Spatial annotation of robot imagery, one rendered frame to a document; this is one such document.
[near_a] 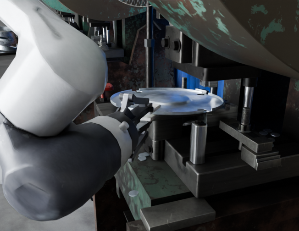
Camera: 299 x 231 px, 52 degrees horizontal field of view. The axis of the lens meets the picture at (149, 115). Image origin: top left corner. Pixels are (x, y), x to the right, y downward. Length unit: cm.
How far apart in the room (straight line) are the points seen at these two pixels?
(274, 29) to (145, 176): 51
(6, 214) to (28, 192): 149
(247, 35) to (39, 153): 24
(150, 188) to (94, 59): 42
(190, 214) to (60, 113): 37
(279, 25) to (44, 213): 29
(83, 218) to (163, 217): 108
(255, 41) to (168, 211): 42
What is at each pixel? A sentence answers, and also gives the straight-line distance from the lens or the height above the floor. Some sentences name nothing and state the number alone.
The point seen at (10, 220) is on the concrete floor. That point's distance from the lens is 178.
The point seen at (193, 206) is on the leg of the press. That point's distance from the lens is 65.
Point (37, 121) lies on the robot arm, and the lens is 36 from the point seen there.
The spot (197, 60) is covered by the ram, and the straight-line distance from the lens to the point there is 73.
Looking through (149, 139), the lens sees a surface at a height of 70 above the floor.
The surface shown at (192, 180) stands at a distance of 67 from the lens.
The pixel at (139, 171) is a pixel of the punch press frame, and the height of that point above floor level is 65.
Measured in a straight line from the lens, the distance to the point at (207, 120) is 78.
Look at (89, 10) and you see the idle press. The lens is 204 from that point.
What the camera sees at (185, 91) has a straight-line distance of 92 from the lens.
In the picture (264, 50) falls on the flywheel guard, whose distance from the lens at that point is 31.
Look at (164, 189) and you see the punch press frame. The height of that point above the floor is 64.
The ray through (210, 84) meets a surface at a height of 83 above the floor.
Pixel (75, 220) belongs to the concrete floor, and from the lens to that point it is 168.
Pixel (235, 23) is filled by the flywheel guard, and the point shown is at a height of 101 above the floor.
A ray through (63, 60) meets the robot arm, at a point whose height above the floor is 97.
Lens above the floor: 103
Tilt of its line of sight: 20 degrees down
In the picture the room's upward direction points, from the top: straight up
